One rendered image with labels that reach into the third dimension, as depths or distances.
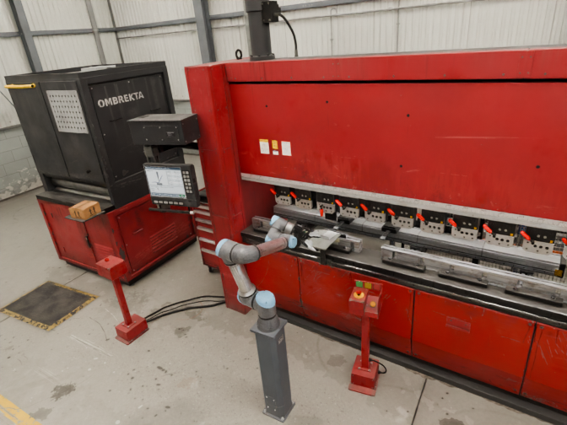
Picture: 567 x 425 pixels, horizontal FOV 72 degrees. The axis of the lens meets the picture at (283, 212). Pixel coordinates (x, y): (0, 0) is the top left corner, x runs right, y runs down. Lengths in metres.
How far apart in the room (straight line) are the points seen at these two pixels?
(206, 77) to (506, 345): 2.77
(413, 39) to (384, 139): 4.28
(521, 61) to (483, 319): 1.57
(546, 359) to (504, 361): 0.24
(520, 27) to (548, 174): 4.29
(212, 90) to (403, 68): 1.41
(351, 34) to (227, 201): 4.49
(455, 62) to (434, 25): 4.32
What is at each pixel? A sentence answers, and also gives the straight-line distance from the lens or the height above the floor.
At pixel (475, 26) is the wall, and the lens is 6.69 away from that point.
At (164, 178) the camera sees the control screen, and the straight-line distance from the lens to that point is 3.33.
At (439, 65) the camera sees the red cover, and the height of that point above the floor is 2.24.
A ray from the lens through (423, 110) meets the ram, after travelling 2.57.
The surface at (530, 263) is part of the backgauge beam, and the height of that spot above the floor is 0.94.
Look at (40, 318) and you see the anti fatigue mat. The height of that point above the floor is 0.01.
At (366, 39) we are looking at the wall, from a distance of 7.04.
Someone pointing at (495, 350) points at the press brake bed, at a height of 0.46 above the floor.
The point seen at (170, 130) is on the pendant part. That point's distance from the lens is 3.17.
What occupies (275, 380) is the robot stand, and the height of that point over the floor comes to 0.38.
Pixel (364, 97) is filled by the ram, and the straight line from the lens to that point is 2.68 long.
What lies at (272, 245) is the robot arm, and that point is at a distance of 2.36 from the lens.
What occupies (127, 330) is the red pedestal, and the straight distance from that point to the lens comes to 4.02.
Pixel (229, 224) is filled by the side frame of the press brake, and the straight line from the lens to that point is 3.47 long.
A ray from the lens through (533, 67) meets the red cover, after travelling 2.44.
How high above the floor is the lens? 2.48
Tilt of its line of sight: 25 degrees down
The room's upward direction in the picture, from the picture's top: 5 degrees counter-clockwise
